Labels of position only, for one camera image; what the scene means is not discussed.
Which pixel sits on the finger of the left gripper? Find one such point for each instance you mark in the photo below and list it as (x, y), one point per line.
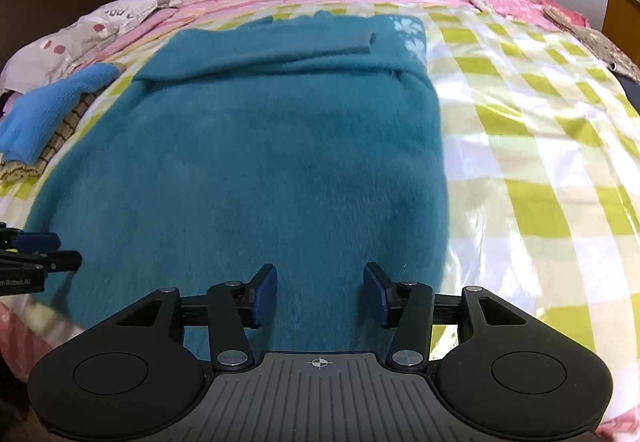
(50, 262)
(13, 238)

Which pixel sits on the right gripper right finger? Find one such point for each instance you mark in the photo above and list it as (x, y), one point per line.
(405, 308)

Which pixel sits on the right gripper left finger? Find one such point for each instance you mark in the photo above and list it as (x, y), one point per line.
(233, 307)

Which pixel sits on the teal fuzzy sweater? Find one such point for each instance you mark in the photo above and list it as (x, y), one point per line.
(312, 144)

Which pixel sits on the bright blue folded sweater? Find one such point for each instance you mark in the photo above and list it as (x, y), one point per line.
(36, 115)

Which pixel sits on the grey pillow pink dots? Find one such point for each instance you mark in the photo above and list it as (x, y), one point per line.
(54, 56)

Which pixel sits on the floral patterned cloth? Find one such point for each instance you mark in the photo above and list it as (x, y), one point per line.
(600, 45)

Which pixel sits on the wooden side cabinet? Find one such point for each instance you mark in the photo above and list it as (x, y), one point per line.
(621, 25)

